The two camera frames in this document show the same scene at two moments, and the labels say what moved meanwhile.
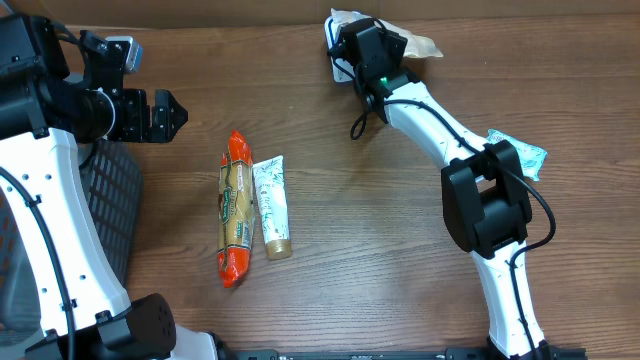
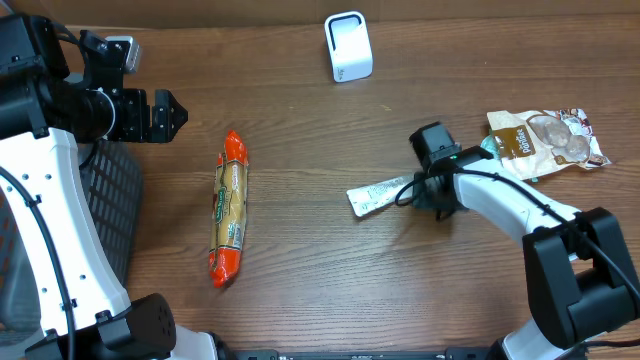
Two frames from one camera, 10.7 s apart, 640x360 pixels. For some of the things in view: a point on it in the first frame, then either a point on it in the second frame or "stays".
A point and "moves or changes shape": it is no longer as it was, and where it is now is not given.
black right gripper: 338,46 → 422,197
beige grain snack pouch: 415,46 → 529,143
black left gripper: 148,115 stays
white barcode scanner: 343,71 stays
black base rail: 546,353 stays
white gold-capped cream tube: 269,177 → 375,196
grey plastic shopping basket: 115,184 stays
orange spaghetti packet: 236,218 moves or changes shape
